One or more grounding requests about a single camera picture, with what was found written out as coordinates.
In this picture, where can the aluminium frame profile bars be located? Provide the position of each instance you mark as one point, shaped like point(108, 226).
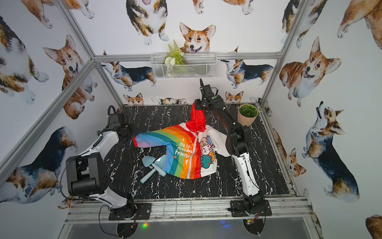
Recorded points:
point(23, 147)

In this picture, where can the rainbow red hooded kids jacket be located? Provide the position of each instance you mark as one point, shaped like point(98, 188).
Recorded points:
point(192, 146)

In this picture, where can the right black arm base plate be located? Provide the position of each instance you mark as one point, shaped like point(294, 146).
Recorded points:
point(240, 208)

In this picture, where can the green fern with white flower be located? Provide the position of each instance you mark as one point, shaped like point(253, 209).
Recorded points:
point(174, 60)

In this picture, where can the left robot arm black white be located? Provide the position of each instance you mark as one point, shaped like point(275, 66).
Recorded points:
point(86, 173)

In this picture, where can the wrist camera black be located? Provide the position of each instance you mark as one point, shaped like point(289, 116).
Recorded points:
point(207, 92)
point(115, 118)

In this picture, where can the light blue toy shovel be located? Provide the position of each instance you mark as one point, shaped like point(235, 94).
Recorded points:
point(155, 163)

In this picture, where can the aluminium front mounting rail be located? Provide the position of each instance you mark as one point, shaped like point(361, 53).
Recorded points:
point(167, 210)

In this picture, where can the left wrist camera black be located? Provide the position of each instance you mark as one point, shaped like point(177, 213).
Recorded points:
point(115, 118)

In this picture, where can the pink pot with green plant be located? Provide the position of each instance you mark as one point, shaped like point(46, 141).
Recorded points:
point(247, 114)

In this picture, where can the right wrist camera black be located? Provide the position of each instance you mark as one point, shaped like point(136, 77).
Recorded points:
point(207, 92)

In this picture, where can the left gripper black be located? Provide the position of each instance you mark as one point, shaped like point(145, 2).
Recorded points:
point(127, 133)

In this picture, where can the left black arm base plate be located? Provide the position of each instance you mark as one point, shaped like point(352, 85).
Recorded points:
point(140, 211)

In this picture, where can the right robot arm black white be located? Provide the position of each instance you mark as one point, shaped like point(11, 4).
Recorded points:
point(237, 140)

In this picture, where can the white wire mesh basket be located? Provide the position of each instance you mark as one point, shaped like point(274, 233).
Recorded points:
point(196, 66)

